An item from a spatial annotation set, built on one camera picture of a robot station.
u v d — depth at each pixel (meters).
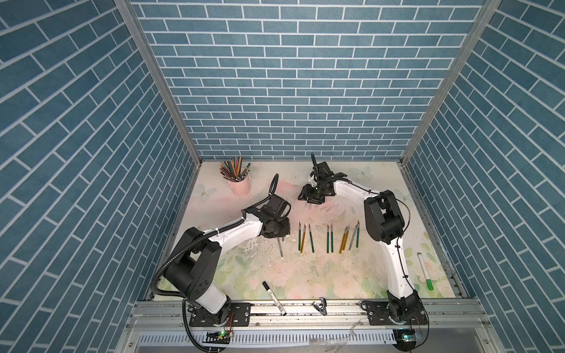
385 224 0.60
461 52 0.81
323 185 0.80
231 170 0.99
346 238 0.92
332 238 0.93
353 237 0.93
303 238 0.92
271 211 0.70
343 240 0.91
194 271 0.44
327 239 0.92
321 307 0.75
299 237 0.93
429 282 0.81
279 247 0.89
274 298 0.77
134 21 0.72
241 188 1.04
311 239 0.92
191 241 0.45
